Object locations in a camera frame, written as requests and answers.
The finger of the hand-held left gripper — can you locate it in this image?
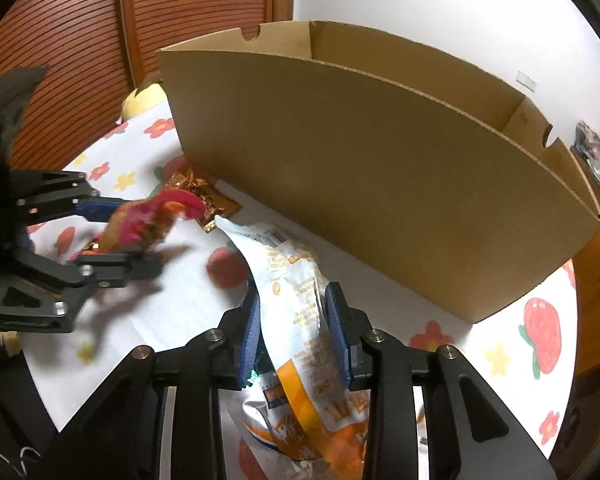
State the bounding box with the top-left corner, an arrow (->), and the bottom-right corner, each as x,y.
10,170 -> 131,223
0,250 -> 163,333

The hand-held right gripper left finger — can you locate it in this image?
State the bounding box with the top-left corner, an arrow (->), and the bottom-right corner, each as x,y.
55,290 -> 263,480

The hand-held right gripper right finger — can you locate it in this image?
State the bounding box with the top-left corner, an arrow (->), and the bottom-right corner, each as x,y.
325,281 -> 556,480

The pink brown snack packet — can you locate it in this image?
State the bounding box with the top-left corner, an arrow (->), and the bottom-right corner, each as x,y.
92,190 -> 206,256

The orange white snack packet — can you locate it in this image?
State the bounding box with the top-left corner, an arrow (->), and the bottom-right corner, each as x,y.
215,215 -> 381,480

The brown cardboard box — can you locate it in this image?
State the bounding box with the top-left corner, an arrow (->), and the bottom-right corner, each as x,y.
157,20 -> 600,323

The gold snack packet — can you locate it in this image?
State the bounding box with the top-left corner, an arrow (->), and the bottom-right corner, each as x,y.
162,167 -> 241,233

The yellow plush toy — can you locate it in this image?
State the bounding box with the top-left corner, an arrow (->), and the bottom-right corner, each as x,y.
121,81 -> 168,120

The white floral blanket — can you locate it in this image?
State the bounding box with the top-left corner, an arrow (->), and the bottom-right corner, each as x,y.
0,95 -> 581,480

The brown louvered wardrobe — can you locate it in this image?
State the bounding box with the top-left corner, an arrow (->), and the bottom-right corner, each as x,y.
0,0 -> 296,171

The wooden sideboard cabinet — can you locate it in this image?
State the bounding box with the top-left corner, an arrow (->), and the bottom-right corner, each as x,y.
570,220 -> 600,391

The pile of clothes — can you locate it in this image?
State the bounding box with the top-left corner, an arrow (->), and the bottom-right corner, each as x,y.
570,120 -> 600,196

